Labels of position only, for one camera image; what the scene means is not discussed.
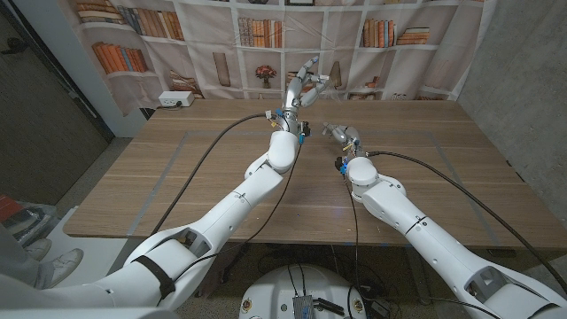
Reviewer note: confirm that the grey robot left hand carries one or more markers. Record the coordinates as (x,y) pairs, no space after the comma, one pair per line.
(297,95)

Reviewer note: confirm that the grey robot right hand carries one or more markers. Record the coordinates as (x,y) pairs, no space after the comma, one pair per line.
(350,136)

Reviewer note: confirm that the clear peeled protective film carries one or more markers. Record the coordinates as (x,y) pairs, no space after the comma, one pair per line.
(330,88)

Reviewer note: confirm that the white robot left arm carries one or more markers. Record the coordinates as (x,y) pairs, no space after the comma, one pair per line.
(230,212)

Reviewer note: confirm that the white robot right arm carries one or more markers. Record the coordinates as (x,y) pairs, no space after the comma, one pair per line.
(421,239)

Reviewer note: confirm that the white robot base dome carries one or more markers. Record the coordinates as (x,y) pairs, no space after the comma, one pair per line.
(274,288)

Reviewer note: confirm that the printed bookshelf backdrop cloth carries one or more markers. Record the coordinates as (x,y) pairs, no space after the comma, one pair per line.
(199,66)

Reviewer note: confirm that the white power strip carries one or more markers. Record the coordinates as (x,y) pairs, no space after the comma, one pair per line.
(176,98)

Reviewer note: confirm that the grey metal table leg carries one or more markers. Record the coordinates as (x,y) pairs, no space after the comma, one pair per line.
(421,283)

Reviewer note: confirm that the black bar on base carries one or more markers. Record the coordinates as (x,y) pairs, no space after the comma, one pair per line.
(328,306)

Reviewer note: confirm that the small grey electronics box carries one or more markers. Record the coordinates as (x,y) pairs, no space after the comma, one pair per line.
(303,308)

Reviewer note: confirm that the dark door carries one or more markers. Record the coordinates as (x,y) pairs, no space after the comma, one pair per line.
(35,133)

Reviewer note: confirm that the white sneaker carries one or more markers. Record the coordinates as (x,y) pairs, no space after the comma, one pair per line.
(40,249)
(66,266)

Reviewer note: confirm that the red flat box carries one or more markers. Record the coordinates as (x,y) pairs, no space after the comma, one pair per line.
(6,206)

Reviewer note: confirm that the person in grey trousers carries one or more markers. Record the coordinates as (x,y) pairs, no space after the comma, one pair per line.
(17,266)

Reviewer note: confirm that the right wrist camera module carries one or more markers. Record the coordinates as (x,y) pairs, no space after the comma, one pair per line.
(341,165)

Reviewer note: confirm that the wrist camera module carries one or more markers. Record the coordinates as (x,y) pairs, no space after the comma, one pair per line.
(304,131)
(341,165)

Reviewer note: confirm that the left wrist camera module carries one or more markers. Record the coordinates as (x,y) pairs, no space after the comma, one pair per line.
(304,131)

